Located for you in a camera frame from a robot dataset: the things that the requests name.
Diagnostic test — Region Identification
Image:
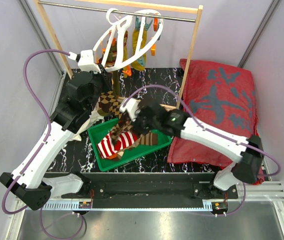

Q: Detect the brown argyle sock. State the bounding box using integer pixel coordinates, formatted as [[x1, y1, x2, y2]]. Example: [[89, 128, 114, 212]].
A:
[[108, 115, 132, 161], [98, 90, 123, 118]]

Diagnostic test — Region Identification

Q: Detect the white round clip hanger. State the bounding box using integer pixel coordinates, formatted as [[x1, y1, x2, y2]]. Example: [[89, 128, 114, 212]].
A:
[[92, 8, 164, 72]]

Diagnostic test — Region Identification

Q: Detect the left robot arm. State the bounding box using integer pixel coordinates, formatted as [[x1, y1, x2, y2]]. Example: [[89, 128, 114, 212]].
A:
[[0, 70, 112, 211]]

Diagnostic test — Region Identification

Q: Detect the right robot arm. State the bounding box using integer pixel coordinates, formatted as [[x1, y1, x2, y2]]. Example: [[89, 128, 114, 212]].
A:
[[122, 99, 264, 198]]

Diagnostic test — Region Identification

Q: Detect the brown beige striped sock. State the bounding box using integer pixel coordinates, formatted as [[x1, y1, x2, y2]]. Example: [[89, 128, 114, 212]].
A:
[[139, 132, 158, 146]]

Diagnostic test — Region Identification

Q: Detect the brown argyle sock in tray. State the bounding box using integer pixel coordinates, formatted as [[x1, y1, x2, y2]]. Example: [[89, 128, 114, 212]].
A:
[[108, 115, 132, 161]]

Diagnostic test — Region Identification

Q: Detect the white cloth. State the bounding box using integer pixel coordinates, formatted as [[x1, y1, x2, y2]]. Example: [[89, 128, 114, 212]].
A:
[[69, 104, 104, 142]]

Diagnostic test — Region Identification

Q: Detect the mustard yellow sock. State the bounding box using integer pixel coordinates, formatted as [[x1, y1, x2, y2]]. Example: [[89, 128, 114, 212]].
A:
[[113, 31, 130, 101], [131, 29, 147, 72]]

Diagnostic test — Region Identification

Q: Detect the teal clothespin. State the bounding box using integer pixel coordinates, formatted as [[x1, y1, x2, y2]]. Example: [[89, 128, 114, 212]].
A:
[[137, 56, 146, 67], [135, 17, 141, 30]]

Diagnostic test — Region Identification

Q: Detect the green plastic tray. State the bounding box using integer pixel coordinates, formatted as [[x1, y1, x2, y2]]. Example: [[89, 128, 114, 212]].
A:
[[87, 118, 172, 172]]

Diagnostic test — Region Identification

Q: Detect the red white striped sock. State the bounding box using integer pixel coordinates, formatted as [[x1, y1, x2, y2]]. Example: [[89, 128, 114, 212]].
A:
[[97, 131, 137, 159]]

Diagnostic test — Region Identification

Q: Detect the red patterned pillow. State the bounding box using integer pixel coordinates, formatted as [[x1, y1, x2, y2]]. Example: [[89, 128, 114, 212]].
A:
[[167, 60, 258, 169]]

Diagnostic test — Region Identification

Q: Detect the metal hanging rod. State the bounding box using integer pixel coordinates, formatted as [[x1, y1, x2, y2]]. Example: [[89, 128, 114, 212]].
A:
[[38, 0, 196, 23]]

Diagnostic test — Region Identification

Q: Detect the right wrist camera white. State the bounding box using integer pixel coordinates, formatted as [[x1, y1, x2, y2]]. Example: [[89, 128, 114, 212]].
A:
[[120, 98, 141, 122]]

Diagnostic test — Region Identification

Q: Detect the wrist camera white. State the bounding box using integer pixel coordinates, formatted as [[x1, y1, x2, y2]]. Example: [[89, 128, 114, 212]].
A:
[[68, 49, 102, 74], [120, 98, 141, 122]]

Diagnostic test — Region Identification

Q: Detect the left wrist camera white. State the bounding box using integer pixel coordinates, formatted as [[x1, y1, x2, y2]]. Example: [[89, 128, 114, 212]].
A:
[[68, 49, 102, 74]]

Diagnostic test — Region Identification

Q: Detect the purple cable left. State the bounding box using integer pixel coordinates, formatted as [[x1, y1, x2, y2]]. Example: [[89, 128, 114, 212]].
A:
[[1, 48, 87, 240]]

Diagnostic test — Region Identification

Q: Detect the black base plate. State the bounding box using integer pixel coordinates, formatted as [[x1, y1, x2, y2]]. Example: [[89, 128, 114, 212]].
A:
[[50, 172, 239, 211]]

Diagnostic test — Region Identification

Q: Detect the wooden clothes rack frame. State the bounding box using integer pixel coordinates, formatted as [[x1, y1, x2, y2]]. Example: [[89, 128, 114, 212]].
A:
[[35, 0, 203, 97]]

